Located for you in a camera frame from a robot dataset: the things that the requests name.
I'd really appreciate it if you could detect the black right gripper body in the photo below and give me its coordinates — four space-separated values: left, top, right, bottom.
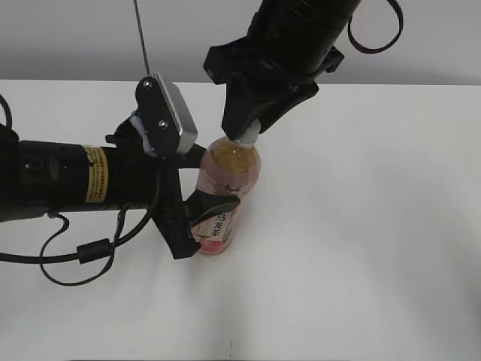
204 35 344 98

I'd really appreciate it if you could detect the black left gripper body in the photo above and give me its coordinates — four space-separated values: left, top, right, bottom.
106 118 200 259

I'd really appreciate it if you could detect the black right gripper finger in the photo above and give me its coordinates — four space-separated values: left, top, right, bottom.
258 84 319 134
221 76 271 141

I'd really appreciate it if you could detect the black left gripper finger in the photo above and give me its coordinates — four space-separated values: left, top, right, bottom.
186 190 241 228
180 144 207 169

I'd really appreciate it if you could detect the white bottle cap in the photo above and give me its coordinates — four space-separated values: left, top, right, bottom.
235 120 261 146

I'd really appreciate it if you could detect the peach oolong tea bottle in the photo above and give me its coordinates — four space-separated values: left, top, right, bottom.
192 137 261 255

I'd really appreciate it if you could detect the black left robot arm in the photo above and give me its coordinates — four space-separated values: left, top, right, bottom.
1 121 240 259

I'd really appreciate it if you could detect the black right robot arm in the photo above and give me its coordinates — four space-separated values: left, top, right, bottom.
204 0 359 141

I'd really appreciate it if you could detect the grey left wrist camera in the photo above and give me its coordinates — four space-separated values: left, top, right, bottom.
129 73 198 158

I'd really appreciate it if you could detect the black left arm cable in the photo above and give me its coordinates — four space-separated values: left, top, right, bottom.
0 93 162 287

